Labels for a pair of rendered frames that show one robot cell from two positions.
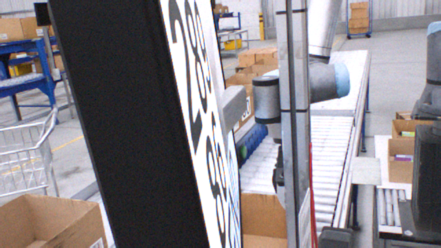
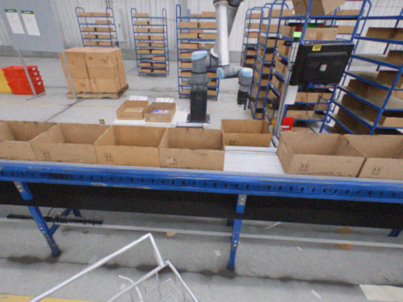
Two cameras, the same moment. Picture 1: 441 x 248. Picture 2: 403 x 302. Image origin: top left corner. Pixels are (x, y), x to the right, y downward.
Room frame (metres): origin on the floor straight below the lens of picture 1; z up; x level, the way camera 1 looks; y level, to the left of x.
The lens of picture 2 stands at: (1.96, 1.39, 1.69)
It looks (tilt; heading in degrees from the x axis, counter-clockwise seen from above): 31 degrees down; 249
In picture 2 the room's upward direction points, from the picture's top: 1 degrees clockwise
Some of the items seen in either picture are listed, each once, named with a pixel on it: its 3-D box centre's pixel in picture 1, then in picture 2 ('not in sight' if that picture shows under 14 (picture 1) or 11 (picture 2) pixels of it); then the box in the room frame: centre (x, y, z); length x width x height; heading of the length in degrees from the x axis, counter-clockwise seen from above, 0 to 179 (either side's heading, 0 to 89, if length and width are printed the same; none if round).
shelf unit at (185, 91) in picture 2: not in sight; (200, 55); (-0.03, -3.75, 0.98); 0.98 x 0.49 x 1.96; 153
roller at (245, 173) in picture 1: (286, 179); not in sight; (1.65, -0.32, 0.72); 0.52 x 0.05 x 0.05; 66
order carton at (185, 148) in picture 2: not in sight; (193, 149); (1.54, 0.22, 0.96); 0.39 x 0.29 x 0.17; 156
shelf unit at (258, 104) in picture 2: not in sight; (270, 66); (-0.78, -2.11, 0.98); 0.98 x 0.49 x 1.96; 63
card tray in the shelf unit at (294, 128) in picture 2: not in sight; (290, 124); (-0.03, -0.57, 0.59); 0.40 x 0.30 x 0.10; 63
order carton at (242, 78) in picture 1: (246, 90); (21, 141); (2.61, -0.26, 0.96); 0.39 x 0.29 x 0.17; 156
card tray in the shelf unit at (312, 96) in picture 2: not in sight; (298, 91); (-0.03, -0.57, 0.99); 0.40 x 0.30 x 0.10; 62
